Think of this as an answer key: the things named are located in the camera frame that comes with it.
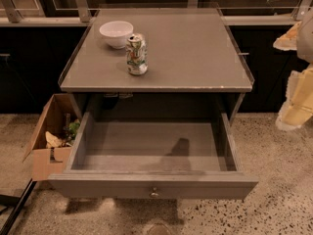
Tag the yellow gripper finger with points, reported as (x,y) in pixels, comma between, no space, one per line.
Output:
(298,107)
(287,42)

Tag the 7up can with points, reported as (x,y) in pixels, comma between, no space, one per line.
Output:
(136,54)

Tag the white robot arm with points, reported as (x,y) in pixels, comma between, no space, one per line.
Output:
(304,40)

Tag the open grey top drawer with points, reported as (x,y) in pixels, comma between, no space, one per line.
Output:
(126,158)

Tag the grey cabinet with top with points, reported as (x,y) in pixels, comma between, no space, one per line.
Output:
(189,50)

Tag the round metal drawer knob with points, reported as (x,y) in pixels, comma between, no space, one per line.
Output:
(154,193)

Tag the white ceramic bowl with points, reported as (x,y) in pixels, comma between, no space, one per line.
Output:
(116,33)

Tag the green item in box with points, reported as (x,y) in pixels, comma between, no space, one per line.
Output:
(73,129)

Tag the crumpled tan paper in box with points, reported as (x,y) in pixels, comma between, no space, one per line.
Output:
(53,141)

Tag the brown cardboard box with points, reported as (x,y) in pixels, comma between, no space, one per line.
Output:
(57,114)

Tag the black floor bar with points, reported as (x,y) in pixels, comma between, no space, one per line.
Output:
(16,203)

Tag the metal window frame rail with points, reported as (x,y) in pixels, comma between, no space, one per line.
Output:
(236,12)

